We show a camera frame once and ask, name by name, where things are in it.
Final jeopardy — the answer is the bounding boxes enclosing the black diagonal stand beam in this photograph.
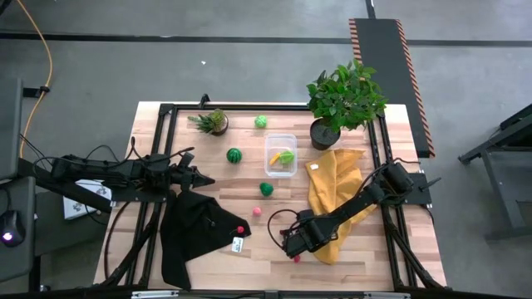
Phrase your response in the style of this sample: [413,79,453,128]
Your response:
[16,157,114,215]

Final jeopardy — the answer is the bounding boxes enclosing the yellow cloth napkin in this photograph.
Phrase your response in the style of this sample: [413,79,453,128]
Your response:
[305,148,377,266]

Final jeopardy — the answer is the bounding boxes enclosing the small succulent in dark pot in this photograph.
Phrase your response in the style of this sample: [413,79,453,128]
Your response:
[187,108,229,137]

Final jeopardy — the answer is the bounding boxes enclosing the black mat striped edges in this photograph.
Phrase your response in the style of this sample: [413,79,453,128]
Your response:
[347,17,436,159]

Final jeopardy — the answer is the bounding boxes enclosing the grey desk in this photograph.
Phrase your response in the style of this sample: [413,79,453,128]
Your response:
[0,176,38,283]

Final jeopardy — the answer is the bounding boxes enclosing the black computer mouse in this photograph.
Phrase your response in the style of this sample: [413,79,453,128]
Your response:
[0,209,27,248]

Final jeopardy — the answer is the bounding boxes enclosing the white printed box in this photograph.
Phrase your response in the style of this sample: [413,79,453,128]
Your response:
[62,179,113,220]

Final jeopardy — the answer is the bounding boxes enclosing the black cable clip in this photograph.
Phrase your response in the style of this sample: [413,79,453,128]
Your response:
[22,85,52,99]

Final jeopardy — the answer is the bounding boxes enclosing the thick black cable loop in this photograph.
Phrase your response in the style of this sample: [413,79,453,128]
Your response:
[102,201,135,280]

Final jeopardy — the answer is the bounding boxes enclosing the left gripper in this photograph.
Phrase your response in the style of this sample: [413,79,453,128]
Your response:
[170,163,216,193]

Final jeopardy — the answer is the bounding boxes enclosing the clear plastic tupperware container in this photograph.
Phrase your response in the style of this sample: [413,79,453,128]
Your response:
[264,132,298,179]

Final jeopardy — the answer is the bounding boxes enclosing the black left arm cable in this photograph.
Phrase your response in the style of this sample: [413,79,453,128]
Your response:
[18,133,195,167]

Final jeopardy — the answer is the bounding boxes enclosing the yellow cable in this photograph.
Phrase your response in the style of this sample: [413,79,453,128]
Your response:
[15,0,54,159]

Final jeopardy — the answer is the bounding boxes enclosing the black metal cart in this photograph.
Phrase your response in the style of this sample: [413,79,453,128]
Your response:
[458,102,532,242]

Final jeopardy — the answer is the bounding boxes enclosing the silver metal bracket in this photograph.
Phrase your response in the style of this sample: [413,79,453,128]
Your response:
[131,290,180,299]
[364,292,411,299]

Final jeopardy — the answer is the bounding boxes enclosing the leafy green plant black pot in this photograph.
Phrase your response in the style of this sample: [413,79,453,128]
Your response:
[306,59,387,151]

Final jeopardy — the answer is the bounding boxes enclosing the dark grey panel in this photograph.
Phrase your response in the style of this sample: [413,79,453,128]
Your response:
[0,78,24,180]

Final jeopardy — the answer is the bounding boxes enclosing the black aluminium table frame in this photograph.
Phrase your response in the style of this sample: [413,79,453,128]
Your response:
[93,93,449,292]

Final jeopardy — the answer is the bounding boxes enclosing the black cloth napkin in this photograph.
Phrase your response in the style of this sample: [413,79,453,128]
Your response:
[160,189,253,291]

